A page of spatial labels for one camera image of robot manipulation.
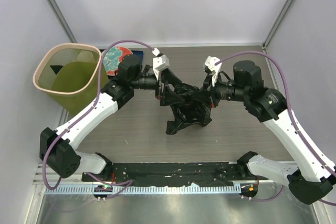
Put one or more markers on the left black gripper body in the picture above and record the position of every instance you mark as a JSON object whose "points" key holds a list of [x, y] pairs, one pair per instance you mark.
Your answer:
{"points": [[159, 91]]}

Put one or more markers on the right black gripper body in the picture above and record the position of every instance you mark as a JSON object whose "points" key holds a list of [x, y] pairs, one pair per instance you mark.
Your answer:
{"points": [[215, 92]]}

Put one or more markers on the black trash bag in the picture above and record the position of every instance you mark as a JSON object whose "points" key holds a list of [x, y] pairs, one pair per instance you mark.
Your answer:
{"points": [[190, 105]]}

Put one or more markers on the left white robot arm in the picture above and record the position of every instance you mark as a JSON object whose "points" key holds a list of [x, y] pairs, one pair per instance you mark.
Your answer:
{"points": [[58, 148]]}

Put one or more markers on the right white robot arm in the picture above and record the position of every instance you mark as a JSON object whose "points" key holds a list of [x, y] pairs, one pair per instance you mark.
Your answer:
{"points": [[308, 179]]}

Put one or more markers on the olive green trash bin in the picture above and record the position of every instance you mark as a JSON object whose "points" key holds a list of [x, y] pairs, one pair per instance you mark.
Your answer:
{"points": [[69, 74]]}

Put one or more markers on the blue tray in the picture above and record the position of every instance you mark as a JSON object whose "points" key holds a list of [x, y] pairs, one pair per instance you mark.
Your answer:
{"points": [[138, 53]]}

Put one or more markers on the red patterned plate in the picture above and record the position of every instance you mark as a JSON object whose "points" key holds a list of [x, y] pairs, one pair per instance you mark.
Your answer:
{"points": [[113, 57]]}

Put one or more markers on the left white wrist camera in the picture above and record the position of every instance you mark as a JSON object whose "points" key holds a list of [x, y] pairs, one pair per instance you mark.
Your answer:
{"points": [[160, 62]]}

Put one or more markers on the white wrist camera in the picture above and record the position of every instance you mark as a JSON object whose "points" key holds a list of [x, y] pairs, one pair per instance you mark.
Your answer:
{"points": [[160, 62], [212, 67]]}

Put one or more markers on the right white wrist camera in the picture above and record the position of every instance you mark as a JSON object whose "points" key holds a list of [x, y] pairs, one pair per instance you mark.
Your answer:
{"points": [[212, 67]]}

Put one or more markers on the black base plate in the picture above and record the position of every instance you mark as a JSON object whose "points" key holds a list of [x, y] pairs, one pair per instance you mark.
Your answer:
{"points": [[206, 174]]}

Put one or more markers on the white slotted cable duct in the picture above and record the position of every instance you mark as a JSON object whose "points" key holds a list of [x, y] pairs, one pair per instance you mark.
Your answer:
{"points": [[96, 189]]}

